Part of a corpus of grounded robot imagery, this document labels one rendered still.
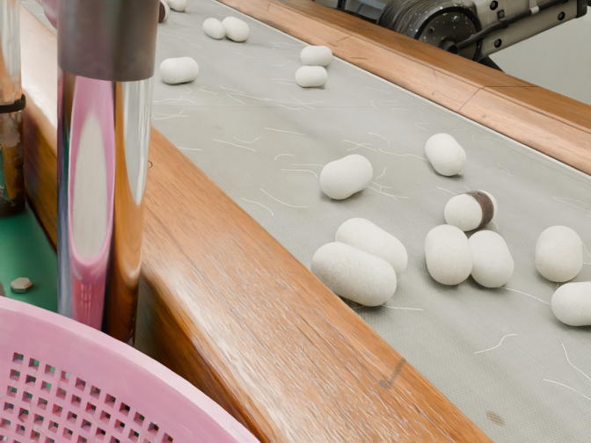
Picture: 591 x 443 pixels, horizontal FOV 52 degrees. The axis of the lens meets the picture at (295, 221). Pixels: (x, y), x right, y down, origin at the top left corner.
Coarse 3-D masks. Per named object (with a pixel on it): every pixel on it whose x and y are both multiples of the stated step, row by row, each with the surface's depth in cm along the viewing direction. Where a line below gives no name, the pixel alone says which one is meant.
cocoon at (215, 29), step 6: (210, 18) 63; (204, 24) 63; (210, 24) 62; (216, 24) 62; (222, 24) 62; (204, 30) 63; (210, 30) 62; (216, 30) 62; (222, 30) 62; (210, 36) 62; (216, 36) 62; (222, 36) 62
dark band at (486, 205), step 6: (468, 192) 31; (474, 192) 31; (480, 192) 32; (480, 198) 31; (486, 198) 31; (480, 204) 31; (486, 204) 31; (492, 204) 31; (486, 210) 31; (492, 210) 31; (486, 216) 31; (492, 216) 32; (480, 222) 31; (486, 222) 31
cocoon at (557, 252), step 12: (552, 228) 29; (564, 228) 29; (540, 240) 29; (552, 240) 28; (564, 240) 28; (576, 240) 28; (540, 252) 28; (552, 252) 27; (564, 252) 27; (576, 252) 27; (540, 264) 28; (552, 264) 27; (564, 264) 27; (576, 264) 27; (552, 276) 28; (564, 276) 27
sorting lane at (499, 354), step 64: (192, 0) 82; (256, 64) 56; (192, 128) 38; (256, 128) 40; (320, 128) 43; (384, 128) 45; (448, 128) 48; (256, 192) 31; (320, 192) 33; (384, 192) 34; (448, 192) 36; (512, 192) 38; (576, 192) 40; (512, 256) 30; (384, 320) 23; (448, 320) 24; (512, 320) 25; (448, 384) 20; (512, 384) 21; (576, 384) 22
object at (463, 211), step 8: (488, 192) 32; (456, 200) 31; (464, 200) 31; (472, 200) 31; (448, 208) 31; (456, 208) 31; (464, 208) 30; (472, 208) 30; (480, 208) 31; (496, 208) 32; (448, 216) 31; (456, 216) 31; (464, 216) 30; (472, 216) 30; (480, 216) 31; (456, 224) 31; (464, 224) 31; (472, 224) 31
